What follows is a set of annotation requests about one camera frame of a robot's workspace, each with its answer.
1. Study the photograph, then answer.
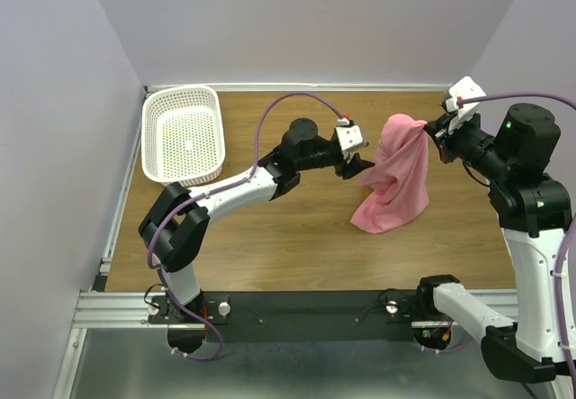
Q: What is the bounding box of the white perforated plastic basket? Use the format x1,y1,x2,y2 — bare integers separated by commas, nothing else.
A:
140,84,226,187

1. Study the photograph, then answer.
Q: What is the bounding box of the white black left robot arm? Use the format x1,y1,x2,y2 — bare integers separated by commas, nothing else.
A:
138,118,373,311

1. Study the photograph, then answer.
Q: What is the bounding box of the pink t shirt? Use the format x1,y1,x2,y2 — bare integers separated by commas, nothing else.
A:
350,113,429,234

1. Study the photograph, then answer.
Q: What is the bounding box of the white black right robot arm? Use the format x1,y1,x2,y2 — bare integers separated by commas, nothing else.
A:
417,104,575,384

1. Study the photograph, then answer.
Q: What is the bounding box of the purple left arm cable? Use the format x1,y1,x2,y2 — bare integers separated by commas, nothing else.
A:
147,92,347,362

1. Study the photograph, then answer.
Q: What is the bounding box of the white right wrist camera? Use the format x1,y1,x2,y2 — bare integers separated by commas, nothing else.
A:
443,76,486,134

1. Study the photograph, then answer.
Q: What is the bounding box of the aluminium frame rail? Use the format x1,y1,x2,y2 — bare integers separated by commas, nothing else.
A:
72,289,518,329

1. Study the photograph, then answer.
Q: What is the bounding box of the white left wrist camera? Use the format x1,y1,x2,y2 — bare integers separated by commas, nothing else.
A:
335,117,368,153

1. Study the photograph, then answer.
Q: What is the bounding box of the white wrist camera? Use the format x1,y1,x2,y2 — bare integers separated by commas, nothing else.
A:
335,117,368,153
443,76,486,134

